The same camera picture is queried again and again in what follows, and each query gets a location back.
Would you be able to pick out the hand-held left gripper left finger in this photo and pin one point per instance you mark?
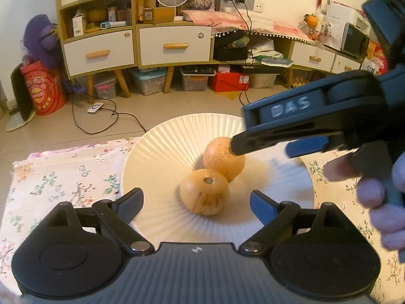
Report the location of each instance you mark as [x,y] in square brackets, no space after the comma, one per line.
[131,204]

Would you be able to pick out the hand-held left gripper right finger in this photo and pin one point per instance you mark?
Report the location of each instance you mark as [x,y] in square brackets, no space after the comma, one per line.
[264,209]

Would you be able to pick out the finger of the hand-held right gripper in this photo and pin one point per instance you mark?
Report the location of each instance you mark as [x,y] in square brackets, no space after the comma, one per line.
[307,147]
[243,144]

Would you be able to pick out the round yellow pepino melon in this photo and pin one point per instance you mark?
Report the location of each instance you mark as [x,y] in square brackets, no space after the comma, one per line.
[218,163]

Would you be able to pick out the white ribbed plate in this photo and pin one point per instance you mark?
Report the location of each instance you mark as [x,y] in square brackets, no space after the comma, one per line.
[164,152]

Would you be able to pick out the purple striped pepino melon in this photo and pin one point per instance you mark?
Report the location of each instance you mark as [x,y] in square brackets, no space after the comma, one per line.
[202,198]

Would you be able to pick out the person's right hand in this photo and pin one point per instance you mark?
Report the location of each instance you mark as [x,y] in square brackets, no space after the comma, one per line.
[370,193]

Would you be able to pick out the narrow white plain drawer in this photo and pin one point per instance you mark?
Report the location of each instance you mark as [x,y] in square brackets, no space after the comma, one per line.
[346,63]

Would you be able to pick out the yellow egg tray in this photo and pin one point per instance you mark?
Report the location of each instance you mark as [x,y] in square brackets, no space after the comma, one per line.
[300,80]

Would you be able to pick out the red gift box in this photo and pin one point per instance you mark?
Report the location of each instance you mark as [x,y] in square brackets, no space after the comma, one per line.
[379,57]

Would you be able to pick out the red flat box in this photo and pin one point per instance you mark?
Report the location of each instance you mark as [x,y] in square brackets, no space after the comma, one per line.
[227,82]

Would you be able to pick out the clear storage box pale contents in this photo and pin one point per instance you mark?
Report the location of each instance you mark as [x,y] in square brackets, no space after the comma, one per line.
[264,80]

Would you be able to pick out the wide white plain drawer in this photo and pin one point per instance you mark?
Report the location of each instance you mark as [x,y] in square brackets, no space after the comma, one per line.
[311,50]

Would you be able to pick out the black microwave oven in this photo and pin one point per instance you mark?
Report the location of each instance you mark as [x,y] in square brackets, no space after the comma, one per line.
[356,39]

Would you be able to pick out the floral tablecloth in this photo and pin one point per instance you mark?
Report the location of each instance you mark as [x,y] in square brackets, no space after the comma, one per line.
[63,177]

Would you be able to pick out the clear storage box dark contents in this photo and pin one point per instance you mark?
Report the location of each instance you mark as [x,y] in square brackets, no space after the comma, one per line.
[194,79]

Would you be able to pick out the low wooden cabinet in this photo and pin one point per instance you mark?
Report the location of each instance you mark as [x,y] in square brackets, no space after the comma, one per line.
[282,45]

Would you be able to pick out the black bag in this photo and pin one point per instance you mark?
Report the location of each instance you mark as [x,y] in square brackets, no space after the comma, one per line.
[229,53]

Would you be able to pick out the small orange citrus fruit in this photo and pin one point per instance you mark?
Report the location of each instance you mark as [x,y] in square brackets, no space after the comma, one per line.
[311,20]

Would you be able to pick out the white printer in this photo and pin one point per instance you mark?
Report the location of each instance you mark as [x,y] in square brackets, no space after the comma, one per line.
[341,9]

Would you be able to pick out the white power strip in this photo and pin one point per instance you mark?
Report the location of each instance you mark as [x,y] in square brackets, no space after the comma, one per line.
[95,108]

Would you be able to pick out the clear storage box teal lid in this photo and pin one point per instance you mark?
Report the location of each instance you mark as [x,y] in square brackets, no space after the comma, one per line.
[148,80]

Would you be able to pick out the small clear storage box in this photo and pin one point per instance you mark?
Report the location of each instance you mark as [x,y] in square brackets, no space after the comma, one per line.
[106,87]

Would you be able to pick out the pink fringed cloth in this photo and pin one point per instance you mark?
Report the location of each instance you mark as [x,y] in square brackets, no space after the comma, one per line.
[221,20]

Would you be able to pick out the white drawer with sticker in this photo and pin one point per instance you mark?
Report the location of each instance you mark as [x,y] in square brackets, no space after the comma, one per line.
[101,42]
[177,36]

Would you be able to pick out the wooden shelf cabinet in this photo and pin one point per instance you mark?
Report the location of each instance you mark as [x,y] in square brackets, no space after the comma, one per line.
[136,47]

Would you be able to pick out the red gift bag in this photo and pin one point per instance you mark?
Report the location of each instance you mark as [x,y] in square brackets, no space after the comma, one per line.
[41,91]

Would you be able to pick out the brown cardboard box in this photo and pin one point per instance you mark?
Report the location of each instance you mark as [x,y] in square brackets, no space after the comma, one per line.
[158,15]

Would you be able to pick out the black panel on white base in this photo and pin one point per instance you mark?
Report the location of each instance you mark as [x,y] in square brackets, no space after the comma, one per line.
[20,95]

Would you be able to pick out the white infrared thermometer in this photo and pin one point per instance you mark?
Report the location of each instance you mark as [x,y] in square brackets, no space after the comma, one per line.
[112,24]

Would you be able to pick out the purple plush toy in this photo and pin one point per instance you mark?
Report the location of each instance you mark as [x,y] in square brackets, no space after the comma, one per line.
[39,34]

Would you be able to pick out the wall socket panel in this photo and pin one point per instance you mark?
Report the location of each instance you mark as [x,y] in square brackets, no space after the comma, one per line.
[240,2]

